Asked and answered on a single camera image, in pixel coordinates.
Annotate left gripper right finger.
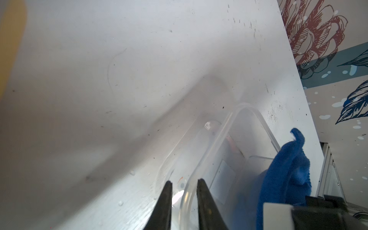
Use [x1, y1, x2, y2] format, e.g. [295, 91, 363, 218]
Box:
[196, 179, 228, 230]

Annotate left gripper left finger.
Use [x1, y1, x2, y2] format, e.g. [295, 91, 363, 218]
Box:
[144, 181, 173, 230]

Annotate clear plastic lunch box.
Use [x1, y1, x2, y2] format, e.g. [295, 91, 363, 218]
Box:
[155, 103, 280, 230]

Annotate blue cleaning cloth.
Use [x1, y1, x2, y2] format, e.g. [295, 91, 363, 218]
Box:
[256, 128, 312, 230]

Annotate yellow lunch box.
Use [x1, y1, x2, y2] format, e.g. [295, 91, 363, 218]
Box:
[1, 0, 27, 96]

